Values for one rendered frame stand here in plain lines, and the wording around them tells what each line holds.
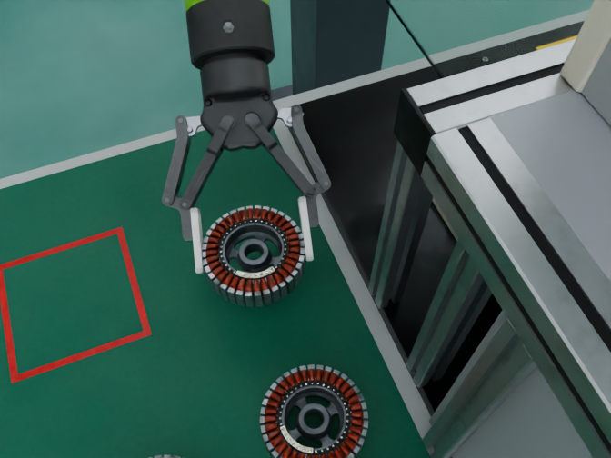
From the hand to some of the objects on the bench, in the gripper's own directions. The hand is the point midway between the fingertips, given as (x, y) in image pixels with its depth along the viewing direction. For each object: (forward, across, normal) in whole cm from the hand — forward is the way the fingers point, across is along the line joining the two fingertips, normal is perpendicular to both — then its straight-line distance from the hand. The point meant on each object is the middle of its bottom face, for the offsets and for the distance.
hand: (253, 249), depth 66 cm
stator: (+20, -4, +1) cm, 20 cm away
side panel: (+33, -21, +9) cm, 40 cm away
